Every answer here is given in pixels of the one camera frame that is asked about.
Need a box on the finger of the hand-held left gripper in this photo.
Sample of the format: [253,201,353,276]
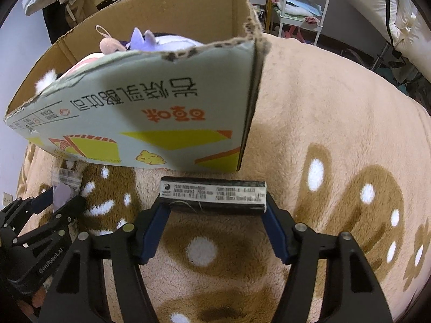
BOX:
[17,194,87,248]
[0,186,57,227]

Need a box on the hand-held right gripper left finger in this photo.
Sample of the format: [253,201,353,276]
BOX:
[41,201,169,323]

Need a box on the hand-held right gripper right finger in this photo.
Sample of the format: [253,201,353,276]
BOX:
[263,196,393,323]

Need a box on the small clear zip bag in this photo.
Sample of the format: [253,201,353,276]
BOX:
[53,167,82,210]

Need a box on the black packet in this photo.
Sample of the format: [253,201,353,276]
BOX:
[159,175,269,216]

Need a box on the printed cardboard box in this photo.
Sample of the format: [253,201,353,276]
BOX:
[4,0,270,173]

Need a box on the pink swirl plush toy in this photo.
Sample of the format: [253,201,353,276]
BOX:
[34,52,109,94]

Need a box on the purple plush toy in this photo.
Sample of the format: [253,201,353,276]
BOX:
[96,24,207,55]

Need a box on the person's left hand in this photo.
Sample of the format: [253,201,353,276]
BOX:
[18,289,47,317]

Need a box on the tan spotted fleece blanket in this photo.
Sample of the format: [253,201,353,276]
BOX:
[15,32,431,323]

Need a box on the black hanging garment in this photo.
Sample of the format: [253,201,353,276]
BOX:
[42,2,74,45]

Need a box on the beige hanging coat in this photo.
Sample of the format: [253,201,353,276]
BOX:
[63,0,119,28]

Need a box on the metal chair base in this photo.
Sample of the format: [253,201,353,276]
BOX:
[340,38,406,73]

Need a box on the white trolley cart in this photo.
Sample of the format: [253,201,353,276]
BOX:
[267,0,335,46]

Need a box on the white duvet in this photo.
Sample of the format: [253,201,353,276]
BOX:
[338,0,431,85]

